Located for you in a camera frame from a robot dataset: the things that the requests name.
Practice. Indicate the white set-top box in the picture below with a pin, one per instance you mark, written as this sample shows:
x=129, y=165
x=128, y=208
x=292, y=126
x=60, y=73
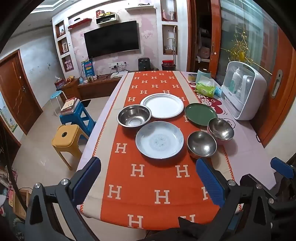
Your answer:
x=118, y=75

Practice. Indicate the wooden glass sliding door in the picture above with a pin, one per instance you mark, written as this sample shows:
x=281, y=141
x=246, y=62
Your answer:
x=282, y=115

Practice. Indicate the green wet wipes pack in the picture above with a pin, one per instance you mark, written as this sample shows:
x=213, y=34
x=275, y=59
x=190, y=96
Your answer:
x=204, y=89

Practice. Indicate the red tissue box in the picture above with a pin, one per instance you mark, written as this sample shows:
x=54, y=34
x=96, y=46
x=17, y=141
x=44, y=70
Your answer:
x=60, y=83

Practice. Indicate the steel bowl pink outside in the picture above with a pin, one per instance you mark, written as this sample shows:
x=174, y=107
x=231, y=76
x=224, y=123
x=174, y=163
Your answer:
x=220, y=129

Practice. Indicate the blue plastic step stool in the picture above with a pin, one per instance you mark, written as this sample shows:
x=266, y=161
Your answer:
x=81, y=118

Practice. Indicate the wooden television cabinet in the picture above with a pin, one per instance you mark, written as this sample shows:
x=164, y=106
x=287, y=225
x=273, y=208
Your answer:
x=97, y=87

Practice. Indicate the green plate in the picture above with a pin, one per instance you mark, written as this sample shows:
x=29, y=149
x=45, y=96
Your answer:
x=198, y=113

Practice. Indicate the plate of fruit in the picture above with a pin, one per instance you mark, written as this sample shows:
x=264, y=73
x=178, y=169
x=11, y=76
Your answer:
x=70, y=79

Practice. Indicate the white sterilizer cabinet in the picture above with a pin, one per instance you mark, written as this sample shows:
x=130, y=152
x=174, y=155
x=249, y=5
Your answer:
x=252, y=99

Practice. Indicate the blue toy box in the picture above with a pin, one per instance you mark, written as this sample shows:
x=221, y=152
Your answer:
x=87, y=68

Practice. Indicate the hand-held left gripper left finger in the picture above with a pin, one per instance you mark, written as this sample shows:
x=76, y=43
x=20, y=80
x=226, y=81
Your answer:
x=87, y=178

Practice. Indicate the small wooden box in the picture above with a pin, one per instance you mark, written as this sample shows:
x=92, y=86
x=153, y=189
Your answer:
x=20, y=204

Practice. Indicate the cartoon wall sticker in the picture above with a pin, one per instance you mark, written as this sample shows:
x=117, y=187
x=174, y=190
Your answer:
x=9, y=120

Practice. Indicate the white plate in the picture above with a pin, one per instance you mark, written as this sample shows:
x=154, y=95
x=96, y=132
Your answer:
x=161, y=105

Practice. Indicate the small steel bowl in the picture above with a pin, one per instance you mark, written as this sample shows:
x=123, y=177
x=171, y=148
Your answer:
x=201, y=143

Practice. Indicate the light blue round stool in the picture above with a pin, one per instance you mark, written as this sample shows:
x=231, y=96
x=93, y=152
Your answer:
x=56, y=94

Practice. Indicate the red wall shelf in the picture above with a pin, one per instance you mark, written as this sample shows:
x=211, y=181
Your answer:
x=79, y=22

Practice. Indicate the black flat television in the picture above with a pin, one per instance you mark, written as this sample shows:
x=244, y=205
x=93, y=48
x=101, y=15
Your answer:
x=111, y=39

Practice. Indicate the blue plastic packet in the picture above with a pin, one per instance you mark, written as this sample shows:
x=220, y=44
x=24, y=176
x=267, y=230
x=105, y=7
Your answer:
x=217, y=92

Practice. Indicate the black air fryer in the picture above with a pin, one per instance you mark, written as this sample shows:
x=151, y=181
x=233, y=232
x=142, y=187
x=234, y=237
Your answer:
x=144, y=64

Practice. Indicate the white wall niche shelf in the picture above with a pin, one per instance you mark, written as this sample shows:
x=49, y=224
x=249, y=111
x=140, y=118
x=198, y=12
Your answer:
x=63, y=46
x=170, y=39

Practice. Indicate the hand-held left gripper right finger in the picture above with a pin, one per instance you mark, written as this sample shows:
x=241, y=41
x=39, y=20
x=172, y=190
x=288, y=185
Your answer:
x=210, y=183

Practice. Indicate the white bottle blue label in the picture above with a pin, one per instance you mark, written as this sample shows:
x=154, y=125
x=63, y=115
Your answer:
x=236, y=78

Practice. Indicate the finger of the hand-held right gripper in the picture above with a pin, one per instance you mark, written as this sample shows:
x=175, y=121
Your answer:
x=282, y=168

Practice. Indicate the white wall shelf box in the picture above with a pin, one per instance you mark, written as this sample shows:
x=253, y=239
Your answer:
x=107, y=21

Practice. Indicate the brown wooden door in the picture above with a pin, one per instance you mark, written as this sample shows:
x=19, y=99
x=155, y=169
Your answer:
x=18, y=97

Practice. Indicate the yellow round tin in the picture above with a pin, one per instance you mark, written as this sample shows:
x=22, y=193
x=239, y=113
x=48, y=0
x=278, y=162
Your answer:
x=192, y=77

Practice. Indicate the blue patterned porcelain plate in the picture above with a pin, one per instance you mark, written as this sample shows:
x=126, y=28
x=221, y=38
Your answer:
x=159, y=140

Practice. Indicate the yellow plastic stool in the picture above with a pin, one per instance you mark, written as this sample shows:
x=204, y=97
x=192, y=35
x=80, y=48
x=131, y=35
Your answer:
x=67, y=139

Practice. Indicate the white wall power outlet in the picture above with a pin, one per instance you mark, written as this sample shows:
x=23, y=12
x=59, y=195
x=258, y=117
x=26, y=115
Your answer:
x=118, y=64

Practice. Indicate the stack of books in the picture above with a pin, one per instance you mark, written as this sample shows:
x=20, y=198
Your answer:
x=69, y=105

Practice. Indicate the gold hanging ornament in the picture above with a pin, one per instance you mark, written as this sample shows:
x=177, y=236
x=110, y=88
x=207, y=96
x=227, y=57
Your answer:
x=240, y=54

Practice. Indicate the large steel bowl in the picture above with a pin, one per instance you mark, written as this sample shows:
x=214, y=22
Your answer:
x=134, y=115

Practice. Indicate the black pot red lid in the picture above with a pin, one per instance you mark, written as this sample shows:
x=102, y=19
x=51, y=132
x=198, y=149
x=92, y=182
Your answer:
x=168, y=66

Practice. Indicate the orange patterned table runner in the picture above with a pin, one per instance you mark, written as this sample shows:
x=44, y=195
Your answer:
x=150, y=176

